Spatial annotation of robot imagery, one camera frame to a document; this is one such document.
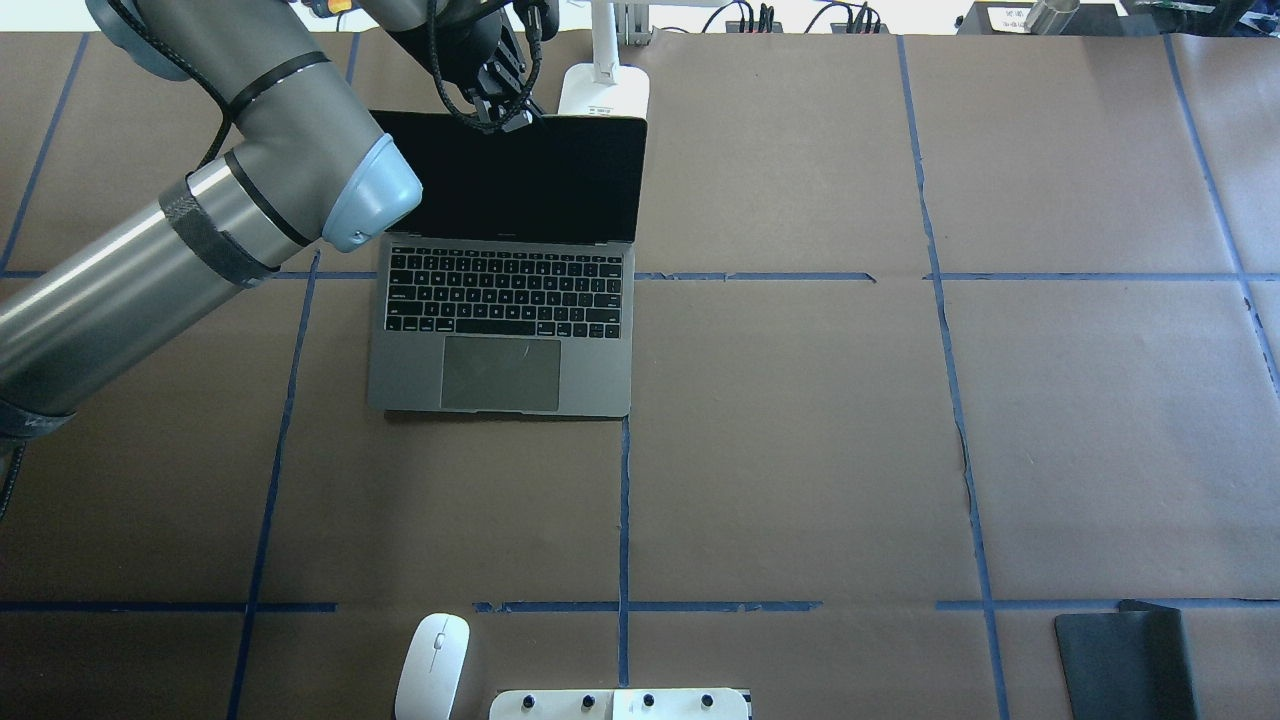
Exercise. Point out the grey laptop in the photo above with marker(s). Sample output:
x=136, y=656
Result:
x=510, y=288

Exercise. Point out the white computer mouse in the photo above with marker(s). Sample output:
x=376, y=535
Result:
x=433, y=668

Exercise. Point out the black mouse pad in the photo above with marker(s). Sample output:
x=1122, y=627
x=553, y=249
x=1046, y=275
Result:
x=1131, y=663

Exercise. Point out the black usb hub far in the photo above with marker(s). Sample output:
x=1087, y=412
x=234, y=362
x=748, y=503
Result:
x=744, y=18

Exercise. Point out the black usb hub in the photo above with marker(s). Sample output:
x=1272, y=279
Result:
x=846, y=18
x=744, y=18

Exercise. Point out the black usb hub near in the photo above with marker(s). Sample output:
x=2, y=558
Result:
x=846, y=18

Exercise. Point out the brown paper table cover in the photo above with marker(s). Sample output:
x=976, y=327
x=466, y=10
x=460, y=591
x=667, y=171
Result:
x=936, y=338

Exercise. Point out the black box with cylinder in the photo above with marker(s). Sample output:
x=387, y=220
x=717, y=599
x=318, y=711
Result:
x=1006, y=17

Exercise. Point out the silver metal cylinder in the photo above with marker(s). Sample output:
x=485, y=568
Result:
x=1050, y=17

